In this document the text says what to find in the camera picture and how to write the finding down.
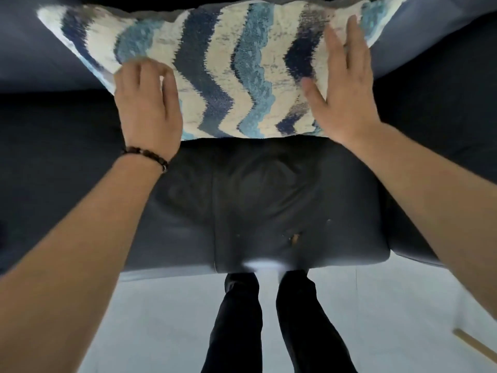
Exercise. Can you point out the person's right middle finger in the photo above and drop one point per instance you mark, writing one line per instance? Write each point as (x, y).
(354, 40)

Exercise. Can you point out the light wooden strip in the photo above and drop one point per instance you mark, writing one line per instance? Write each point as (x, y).
(475, 345)

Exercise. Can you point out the blue white zigzag pillow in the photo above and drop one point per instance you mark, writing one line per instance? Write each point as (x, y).
(240, 69)

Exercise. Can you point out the black trousers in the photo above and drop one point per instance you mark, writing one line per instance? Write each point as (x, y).
(306, 326)

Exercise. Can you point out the person's left forearm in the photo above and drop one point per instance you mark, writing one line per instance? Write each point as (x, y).
(77, 260)

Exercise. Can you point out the dark blue sofa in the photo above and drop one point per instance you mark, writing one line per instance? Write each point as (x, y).
(46, 159)

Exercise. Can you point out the person's left thumb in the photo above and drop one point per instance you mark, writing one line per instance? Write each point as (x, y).
(171, 91)

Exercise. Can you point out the person's right forearm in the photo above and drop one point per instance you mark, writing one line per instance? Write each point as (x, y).
(435, 198)

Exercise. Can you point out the person's left hand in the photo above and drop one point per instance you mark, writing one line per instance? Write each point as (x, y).
(149, 116)

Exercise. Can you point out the person's right hand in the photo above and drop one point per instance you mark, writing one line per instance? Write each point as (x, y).
(349, 104)

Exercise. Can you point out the black leather seat cushion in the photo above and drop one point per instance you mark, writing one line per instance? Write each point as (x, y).
(264, 205)

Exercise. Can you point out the person's right thumb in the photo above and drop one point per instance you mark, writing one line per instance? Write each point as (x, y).
(315, 97)

